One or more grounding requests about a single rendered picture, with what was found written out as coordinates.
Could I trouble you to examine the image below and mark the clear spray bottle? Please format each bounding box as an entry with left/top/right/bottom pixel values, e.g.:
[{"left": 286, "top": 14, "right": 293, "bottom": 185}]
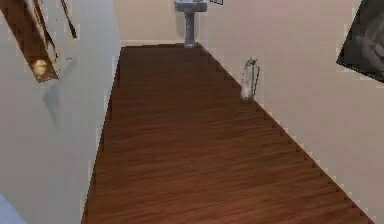
[{"left": 239, "top": 56, "right": 261, "bottom": 102}]

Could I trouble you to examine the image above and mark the grey pedestal sink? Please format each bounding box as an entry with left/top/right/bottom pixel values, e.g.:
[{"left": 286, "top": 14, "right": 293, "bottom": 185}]
[{"left": 173, "top": 0, "right": 208, "bottom": 49}]

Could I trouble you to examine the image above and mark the brown wooden wall shelf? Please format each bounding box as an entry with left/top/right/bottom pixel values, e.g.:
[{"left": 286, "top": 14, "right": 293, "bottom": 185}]
[{"left": 0, "top": 0, "right": 78, "bottom": 84}]

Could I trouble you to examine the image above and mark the dark framed wall picture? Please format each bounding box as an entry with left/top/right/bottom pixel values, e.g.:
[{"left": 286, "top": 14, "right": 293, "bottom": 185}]
[{"left": 335, "top": 0, "right": 384, "bottom": 84}]

